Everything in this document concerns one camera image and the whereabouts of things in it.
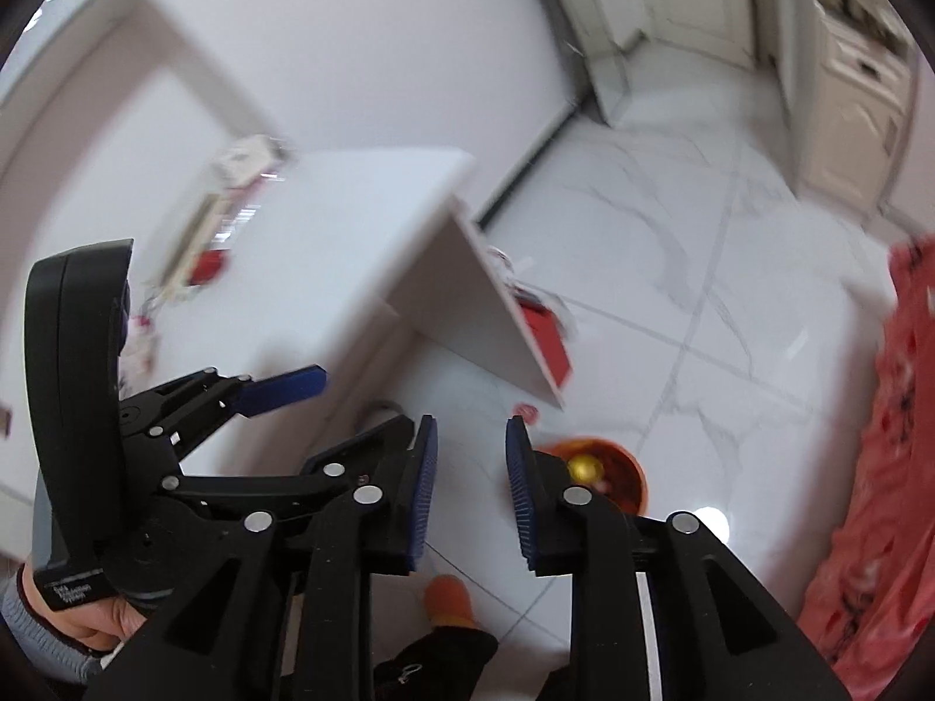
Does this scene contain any person's right leg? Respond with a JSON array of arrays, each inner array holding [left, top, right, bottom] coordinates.
[[536, 664, 578, 701]]

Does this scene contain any person's left orange slipper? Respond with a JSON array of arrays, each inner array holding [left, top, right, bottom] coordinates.
[[425, 574, 478, 630]]

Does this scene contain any red box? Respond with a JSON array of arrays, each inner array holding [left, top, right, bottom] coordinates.
[[191, 248, 230, 287]]

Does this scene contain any white table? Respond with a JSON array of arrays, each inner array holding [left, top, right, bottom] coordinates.
[[157, 148, 568, 410]]

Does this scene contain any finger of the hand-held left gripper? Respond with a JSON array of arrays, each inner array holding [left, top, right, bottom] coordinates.
[[161, 412, 419, 521], [119, 363, 328, 448]]

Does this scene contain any orange plastic bin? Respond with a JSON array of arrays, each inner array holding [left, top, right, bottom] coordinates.
[[544, 436, 650, 517]]

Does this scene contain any person's left leg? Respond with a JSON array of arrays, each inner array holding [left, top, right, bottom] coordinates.
[[372, 624, 500, 701]]

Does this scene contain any pink printed blanket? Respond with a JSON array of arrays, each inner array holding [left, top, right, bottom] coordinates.
[[796, 234, 935, 689]]

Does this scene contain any person's left hand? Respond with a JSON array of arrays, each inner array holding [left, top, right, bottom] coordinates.
[[18, 565, 147, 654]]

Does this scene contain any person's left forearm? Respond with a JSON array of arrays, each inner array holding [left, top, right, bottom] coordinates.
[[0, 571, 105, 685]]

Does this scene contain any person's leg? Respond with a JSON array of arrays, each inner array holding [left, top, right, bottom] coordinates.
[[372, 624, 500, 701], [536, 664, 578, 701]]

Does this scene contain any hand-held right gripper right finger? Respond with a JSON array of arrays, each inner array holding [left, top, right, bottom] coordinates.
[[505, 415, 852, 701]]

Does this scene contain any white plastic bag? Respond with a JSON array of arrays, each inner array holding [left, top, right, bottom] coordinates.
[[486, 247, 528, 287]]

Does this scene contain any leaning mirror panel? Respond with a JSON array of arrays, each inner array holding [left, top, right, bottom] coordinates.
[[532, 0, 638, 127]]

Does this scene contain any white and pink box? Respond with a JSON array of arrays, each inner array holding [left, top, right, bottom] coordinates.
[[214, 133, 295, 185]]

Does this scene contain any cream cabinet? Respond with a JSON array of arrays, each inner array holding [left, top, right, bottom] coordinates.
[[796, 0, 916, 214]]

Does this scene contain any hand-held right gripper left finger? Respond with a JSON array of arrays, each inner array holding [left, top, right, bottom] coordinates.
[[86, 415, 441, 701]]

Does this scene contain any red paper bag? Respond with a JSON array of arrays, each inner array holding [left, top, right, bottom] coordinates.
[[515, 298, 573, 388]]

